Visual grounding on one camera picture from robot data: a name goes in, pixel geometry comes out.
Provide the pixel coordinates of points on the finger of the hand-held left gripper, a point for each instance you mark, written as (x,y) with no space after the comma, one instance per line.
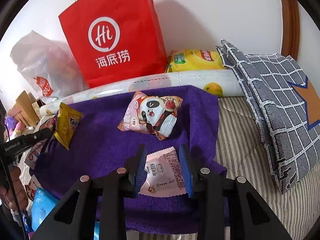
(42,135)

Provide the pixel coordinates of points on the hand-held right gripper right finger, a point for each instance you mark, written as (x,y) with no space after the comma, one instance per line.
(186,170)

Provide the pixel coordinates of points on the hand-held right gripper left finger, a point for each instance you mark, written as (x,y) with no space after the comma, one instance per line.
(140,170)

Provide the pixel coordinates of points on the pale pink snack packet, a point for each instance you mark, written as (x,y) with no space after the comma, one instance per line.
(162,172)

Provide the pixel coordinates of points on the yellow snack packet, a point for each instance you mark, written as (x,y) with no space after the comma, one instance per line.
(66,125)

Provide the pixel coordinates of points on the panda snack packet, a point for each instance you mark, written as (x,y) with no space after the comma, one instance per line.
(150,115)

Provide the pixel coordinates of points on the blue tissue pack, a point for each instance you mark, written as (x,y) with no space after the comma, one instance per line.
(42,205)

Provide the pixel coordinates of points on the person's left hand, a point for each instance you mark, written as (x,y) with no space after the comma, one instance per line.
(17,192)

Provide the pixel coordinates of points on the red pink strawberry snack packet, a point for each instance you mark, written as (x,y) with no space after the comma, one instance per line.
(31,190)

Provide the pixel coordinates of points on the purple towel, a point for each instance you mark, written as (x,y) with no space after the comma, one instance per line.
(100,142)

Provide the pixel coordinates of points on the white plastic bag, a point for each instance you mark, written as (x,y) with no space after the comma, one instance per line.
(45,62)

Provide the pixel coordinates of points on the patterned paper roll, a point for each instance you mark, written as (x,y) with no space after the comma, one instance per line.
(187,80)

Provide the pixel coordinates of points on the yellow chips bag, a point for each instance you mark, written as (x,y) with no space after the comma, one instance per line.
(195,61)

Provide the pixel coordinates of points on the grey checked cloth with star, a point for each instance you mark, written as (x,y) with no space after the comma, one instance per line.
(275,92)

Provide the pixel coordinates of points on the red paper bag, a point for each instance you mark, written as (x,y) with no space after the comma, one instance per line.
(112,17)

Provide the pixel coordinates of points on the wooden door frame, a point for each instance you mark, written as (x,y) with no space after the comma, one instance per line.
(288,17)

